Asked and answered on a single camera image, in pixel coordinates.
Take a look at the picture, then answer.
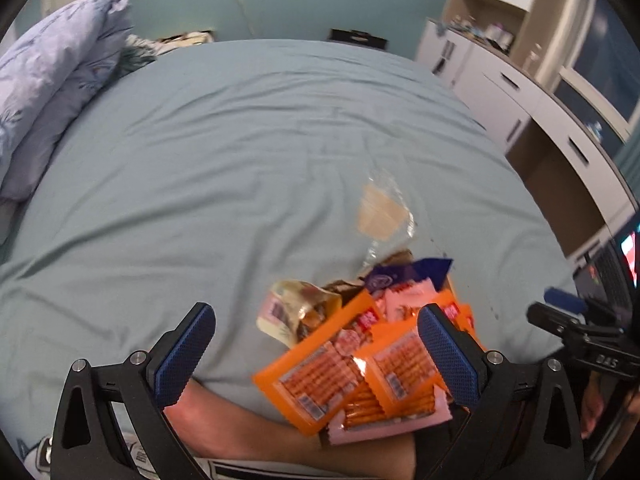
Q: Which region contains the orange spicy stick packet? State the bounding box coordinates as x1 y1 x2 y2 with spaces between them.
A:
354 316 446 416
434 290 485 350
253 290 383 437

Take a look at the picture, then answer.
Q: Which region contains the blue white snack bag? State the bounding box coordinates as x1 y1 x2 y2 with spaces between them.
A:
364 258 454 295

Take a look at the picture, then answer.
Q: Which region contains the yellow chicken snack packet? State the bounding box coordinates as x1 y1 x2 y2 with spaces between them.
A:
256 280 343 348

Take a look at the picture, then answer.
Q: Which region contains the laptop computer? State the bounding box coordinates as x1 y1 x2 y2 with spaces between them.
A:
574 214 639 330

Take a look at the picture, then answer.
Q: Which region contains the person's bare leg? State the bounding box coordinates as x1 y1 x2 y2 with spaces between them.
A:
164 380 416 479

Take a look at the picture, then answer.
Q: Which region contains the clear torn plastic wrapper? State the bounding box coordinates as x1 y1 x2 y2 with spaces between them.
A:
356 168 416 268

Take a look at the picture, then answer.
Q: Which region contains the white cabinet desk unit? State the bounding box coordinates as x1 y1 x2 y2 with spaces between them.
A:
416 0 639 266

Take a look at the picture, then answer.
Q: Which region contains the light blue bed sheet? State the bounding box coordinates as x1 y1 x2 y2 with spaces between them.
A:
1 40 572 455

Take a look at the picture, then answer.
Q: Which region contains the black chair back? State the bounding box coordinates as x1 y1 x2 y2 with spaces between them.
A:
328 28 388 51

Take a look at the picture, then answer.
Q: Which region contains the lavender floral duvet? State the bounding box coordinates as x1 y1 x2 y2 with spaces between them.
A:
1 0 132 240

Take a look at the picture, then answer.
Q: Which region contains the green patterned cloth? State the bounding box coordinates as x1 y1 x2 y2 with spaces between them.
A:
114 35 172 78

